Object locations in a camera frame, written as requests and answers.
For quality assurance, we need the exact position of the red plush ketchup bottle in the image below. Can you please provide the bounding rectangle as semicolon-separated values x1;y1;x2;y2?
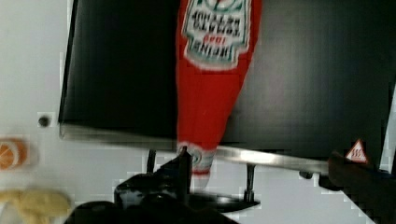
176;0;262;191

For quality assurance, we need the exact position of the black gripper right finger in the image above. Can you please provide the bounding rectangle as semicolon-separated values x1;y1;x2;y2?
328;152;396;224

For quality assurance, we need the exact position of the black oven door handle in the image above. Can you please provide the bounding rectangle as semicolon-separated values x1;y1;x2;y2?
154;147;317;213

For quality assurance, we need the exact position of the plush peeled banana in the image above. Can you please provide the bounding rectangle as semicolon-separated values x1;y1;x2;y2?
0;189;71;224

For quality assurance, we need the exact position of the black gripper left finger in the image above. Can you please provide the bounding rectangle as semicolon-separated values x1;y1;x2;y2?
114;147;191;209

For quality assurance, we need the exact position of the plush orange half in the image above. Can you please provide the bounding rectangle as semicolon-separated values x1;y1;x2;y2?
0;138;29;171

